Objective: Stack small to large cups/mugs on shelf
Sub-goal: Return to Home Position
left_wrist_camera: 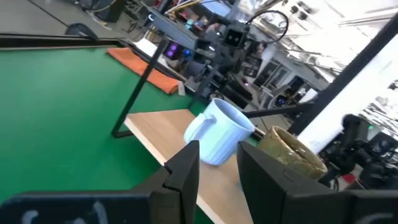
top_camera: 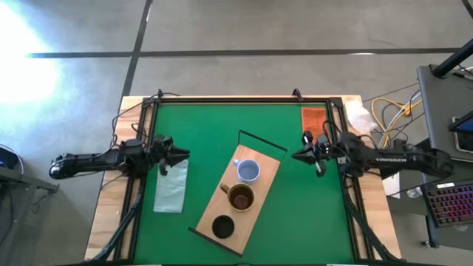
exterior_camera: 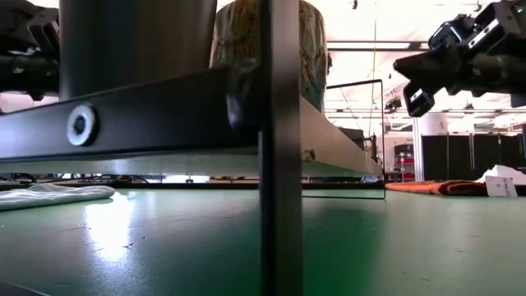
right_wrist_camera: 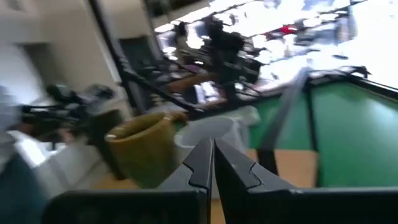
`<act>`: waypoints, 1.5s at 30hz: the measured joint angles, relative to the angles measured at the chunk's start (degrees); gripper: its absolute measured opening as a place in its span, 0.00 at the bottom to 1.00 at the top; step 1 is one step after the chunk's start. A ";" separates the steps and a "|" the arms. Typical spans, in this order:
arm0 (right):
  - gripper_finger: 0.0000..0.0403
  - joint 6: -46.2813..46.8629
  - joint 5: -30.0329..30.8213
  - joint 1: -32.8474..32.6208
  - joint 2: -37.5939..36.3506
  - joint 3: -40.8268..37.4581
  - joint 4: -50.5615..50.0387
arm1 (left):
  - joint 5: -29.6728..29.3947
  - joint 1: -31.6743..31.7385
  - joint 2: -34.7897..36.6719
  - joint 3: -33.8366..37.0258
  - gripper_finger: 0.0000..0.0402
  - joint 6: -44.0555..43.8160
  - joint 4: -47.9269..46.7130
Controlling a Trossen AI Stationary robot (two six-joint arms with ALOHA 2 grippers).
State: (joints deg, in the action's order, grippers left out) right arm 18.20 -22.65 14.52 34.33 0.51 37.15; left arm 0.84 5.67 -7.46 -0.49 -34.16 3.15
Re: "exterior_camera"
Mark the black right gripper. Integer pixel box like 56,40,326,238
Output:
392,35,526,109

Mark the tan patterned ceramic mug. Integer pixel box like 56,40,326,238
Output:
209,0,333,113

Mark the tall black tumbler cup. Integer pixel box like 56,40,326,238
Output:
58,0,218,102

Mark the long ceiling light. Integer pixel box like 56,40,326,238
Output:
326,39,431,53

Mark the white building column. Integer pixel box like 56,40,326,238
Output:
412,113,449,182

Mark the red equipment cart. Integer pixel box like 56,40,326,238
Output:
394,143,415,182

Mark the orange folded cloth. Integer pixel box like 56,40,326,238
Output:
385,179,490,197

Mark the green table mat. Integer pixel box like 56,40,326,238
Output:
0,187,526,296

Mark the pale green folded cloth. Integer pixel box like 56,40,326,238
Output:
0,183,117,212

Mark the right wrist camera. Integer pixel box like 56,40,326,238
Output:
427,0,526,53

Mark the black partition wall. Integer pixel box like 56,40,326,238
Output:
422,133,526,182

